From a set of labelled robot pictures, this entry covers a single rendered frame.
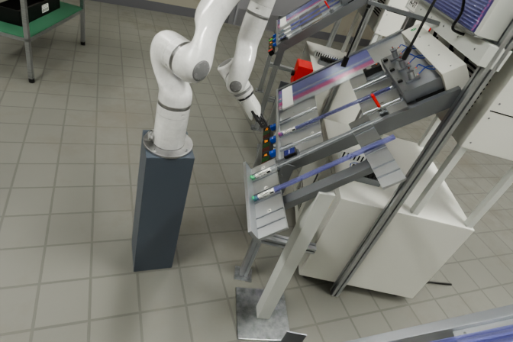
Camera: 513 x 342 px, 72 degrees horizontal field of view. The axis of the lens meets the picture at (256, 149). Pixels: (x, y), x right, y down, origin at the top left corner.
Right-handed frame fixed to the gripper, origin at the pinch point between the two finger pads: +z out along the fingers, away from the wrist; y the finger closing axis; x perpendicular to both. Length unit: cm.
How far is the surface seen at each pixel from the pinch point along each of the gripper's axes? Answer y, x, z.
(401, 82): 10, 58, 4
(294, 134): 3.3, 10.4, 10.2
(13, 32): -109, -154, -92
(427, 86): 17, 64, 6
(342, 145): 21.0, 29.0, 12.8
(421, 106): 21, 60, 10
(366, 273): 21, 11, 92
